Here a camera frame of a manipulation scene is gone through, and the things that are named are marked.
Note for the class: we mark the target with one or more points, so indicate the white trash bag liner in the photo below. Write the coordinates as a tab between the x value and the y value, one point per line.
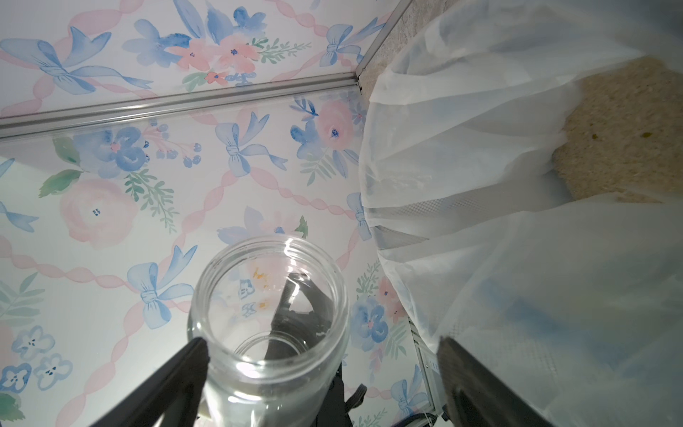
576	306

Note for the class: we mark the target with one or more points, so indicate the tan lid jar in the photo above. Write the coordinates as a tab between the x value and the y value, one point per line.
232	307

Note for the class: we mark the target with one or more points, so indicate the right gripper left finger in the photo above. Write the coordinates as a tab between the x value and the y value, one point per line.
170	397

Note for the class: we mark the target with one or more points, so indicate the rice pile in bag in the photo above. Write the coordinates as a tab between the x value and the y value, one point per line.
625	137

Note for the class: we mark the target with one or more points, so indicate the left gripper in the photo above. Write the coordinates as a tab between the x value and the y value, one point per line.
341	397

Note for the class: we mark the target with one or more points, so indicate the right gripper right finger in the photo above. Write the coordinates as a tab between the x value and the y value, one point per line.
475	396

